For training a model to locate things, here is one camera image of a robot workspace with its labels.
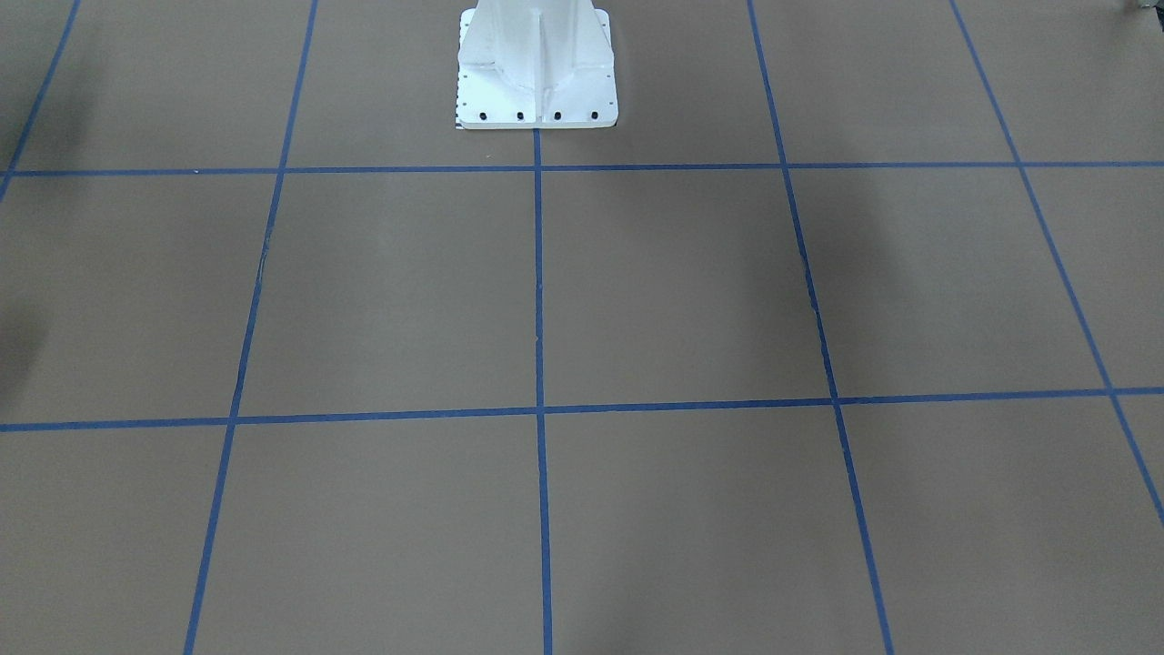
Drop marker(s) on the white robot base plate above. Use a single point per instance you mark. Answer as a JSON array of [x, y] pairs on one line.
[[525, 65]]

